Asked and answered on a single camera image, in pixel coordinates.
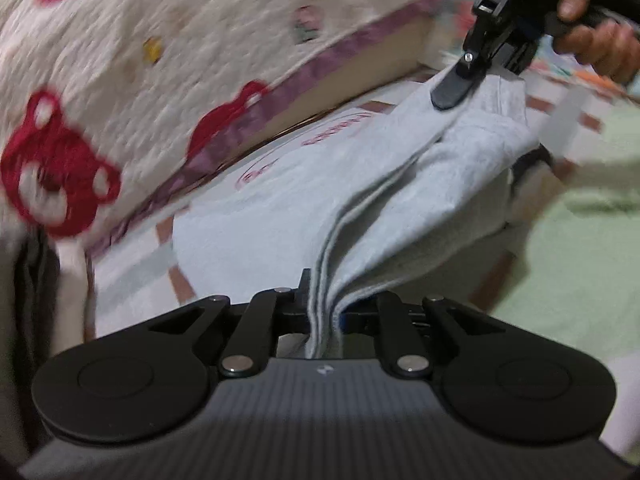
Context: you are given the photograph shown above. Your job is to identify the light grey sweatshirt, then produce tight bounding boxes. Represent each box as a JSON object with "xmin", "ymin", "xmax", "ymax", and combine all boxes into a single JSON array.
[{"xmin": 172, "ymin": 70, "xmax": 537, "ymax": 358}]

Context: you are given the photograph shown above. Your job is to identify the stack of folded dark clothes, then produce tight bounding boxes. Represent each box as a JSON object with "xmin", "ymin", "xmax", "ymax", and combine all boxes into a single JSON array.
[{"xmin": 1, "ymin": 226, "xmax": 93, "ymax": 466}]

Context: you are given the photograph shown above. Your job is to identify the person's right hand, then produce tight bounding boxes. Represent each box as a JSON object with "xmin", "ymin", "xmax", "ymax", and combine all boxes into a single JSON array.
[{"xmin": 552, "ymin": 0, "xmax": 640, "ymax": 86}]

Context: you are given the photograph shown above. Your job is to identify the floral colourful cloth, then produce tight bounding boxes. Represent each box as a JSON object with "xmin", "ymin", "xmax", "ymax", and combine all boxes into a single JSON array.
[{"xmin": 429, "ymin": 0, "xmax": 632, "ymax": 97}]

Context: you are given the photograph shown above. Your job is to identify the light green blanket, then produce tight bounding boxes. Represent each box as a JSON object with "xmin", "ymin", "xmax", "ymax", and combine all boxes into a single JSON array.
[{"xmin": 492, "ymin": 106, "xmax": 639, "ymax": 360}]

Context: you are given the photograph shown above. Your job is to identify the white quilt with red bears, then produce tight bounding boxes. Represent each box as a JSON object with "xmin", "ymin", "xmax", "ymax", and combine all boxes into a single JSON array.
[{"xmin": 0, "ymin": 0, "xmax": 471, "ymax": 261}]

